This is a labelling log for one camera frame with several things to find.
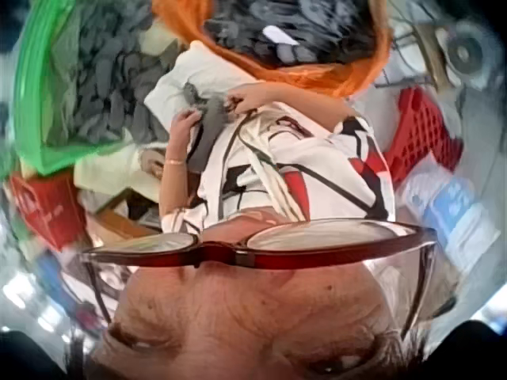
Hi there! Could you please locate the person's right hand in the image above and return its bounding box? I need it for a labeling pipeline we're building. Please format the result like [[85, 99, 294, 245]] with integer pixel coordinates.
[[224, 84, 272, 116]]

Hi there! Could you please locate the person's left hand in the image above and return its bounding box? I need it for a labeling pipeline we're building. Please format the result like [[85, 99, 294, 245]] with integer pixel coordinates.
[[169, 109, 204, 160]]

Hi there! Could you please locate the gray cloth piece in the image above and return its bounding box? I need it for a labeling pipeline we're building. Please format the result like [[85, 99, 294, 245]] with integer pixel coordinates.
[[183, 82, 235, 172]]

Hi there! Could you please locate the white cloth sheet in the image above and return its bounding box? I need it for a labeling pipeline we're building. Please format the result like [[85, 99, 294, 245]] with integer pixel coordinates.
[[143, 39, 262, 134]]

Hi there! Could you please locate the orange bag of black cloth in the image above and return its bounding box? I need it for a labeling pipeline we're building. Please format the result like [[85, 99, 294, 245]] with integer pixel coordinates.
[[152, 0, 394, 98]]

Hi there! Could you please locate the cream cloth bundle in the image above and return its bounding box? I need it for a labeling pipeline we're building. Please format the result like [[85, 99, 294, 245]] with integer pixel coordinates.
[[73, 142, 170, 201]]

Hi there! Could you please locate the green bag of gray cloth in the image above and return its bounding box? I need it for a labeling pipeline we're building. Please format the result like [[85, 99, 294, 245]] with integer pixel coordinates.
[[11, 0, 175, 175]]

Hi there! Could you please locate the brown cardboard box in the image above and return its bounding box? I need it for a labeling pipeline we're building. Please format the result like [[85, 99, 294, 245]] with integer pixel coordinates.
[[85, 188, 162, 245]]

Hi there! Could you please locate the red plastic box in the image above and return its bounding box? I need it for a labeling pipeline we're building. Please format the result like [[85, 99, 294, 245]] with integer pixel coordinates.
[[8, 170, 89, 251]]

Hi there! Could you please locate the red plastic lattice crate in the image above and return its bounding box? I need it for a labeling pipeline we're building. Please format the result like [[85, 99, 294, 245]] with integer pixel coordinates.
[[382, 85, 465, 185]]

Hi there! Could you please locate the gray sewing machine motor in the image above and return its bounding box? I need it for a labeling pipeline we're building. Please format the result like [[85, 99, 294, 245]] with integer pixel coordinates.
[[411, 15, 501, 90]]

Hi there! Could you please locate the blue and white packet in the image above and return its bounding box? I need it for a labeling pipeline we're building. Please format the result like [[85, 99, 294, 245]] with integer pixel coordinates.
[[399, 169, 502, 274]]

